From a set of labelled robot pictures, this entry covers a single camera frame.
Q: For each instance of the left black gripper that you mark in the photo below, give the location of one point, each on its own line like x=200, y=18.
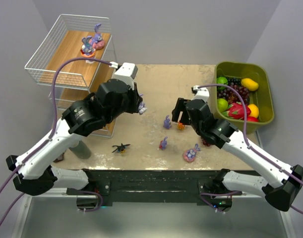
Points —
x=137, y=99

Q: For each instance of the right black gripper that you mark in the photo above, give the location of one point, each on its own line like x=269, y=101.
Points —
x=182, y=109

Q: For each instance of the small purple bunny toy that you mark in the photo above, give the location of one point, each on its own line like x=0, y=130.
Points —
x=141, y=107

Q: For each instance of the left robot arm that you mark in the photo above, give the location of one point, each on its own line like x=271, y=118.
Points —
x=34, y=174

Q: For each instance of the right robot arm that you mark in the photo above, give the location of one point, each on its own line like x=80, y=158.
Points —
x=279, y=183

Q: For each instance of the orange dragon toy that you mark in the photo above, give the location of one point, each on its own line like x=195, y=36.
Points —
x=180, y=126

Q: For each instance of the purple bunny standing toy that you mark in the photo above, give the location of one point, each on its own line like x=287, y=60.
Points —
x=167, y=122

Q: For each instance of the purple bunny with red heart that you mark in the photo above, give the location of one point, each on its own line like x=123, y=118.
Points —
x=163, y=143

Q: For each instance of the red grape bunch on table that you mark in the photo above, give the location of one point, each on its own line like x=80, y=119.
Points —
x=205, y=143

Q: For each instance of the bunny on pink donut front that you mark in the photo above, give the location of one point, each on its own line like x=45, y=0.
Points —
x=190, y=154

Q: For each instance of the green lime toy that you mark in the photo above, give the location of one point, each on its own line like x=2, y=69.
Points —
x=222, y=104

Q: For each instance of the red grape bunch in bin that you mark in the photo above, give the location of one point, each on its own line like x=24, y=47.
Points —
x=231, y=95

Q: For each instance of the green watermelon toy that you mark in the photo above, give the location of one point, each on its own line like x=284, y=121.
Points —
x=222, y=81

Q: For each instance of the pink dragon fruit toy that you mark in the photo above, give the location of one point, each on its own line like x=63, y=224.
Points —
x=236, y=111

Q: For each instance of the green bottle white cap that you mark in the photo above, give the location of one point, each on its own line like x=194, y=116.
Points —
x=80, y=150

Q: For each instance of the dark blue grape bunch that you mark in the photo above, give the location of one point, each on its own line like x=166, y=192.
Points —
x=233, y=81

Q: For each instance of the red apple toy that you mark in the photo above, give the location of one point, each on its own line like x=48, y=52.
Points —
x=252, y=119

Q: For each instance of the yellow lemon toy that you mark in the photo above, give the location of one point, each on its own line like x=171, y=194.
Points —
x=254, y=110

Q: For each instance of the yellow mango toy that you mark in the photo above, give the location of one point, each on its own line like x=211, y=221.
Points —
x=249, y=84

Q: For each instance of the brown chocolate bar wrapper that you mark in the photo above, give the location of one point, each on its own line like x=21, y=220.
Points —
x=59, y=158

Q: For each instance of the green plastic bin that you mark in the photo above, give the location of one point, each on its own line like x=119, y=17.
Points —
x=261, y=97

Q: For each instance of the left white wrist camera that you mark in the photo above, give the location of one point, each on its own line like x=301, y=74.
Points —
x=126, y=72

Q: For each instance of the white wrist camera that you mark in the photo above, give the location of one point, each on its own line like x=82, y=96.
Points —
x=200, y=93
x=126, y=72

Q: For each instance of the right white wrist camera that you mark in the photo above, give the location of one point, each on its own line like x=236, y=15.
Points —
x=200, y=93

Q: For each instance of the white wire wooden shelf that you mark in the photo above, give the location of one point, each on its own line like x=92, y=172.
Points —
x=63, y=42

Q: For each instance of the black mounting base rail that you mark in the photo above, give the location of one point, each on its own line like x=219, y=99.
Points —
x=159, y=186

